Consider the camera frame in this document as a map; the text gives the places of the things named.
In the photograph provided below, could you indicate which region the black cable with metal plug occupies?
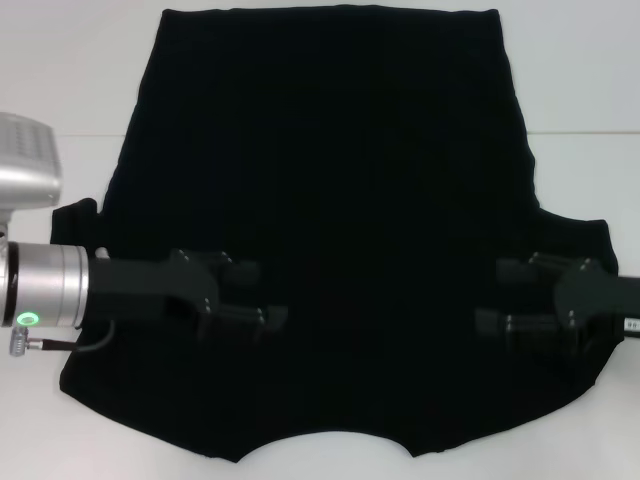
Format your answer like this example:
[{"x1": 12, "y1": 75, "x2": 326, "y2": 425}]
[{"x1": 8, "y1": 319, "x2": 117, "y2": 357}]

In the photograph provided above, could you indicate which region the black t-shirt with white print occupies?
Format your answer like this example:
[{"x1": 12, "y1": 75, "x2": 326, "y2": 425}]
[{"x1": 51, "y1": 3, "x2": 626, "y2": 449}]

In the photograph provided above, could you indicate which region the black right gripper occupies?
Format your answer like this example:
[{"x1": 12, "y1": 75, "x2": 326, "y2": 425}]
[{"x1": 474, "y1": 251, "x2": 640, "y2": 352}]

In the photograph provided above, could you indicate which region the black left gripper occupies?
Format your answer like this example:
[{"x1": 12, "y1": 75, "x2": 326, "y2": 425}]
[{"x1": 87, "y1": 248, "x2": 289, "y2": 344}]

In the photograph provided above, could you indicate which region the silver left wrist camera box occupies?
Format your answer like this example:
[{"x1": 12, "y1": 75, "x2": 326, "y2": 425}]
[{"x1": 0, "y1": 112, "x2": 64, "y2": 209}]

